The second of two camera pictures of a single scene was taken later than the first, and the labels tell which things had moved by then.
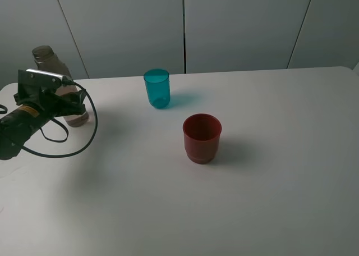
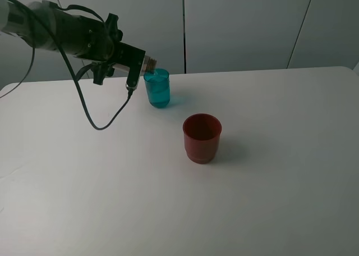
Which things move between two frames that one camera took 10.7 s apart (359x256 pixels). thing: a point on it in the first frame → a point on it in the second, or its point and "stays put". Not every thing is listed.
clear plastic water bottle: x=47 y=61 → x=149 y=65
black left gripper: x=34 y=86 → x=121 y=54
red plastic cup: x=201 y=133 stays put
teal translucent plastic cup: x=157 y=84 stays put
